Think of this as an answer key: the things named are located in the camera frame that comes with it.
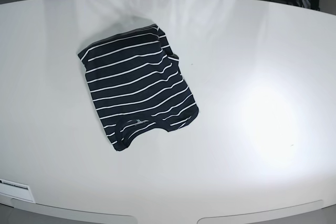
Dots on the navy white striped T-shirt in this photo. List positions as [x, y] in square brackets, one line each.
[136, 85]

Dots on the white label sticker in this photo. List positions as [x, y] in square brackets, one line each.
[16, 190]

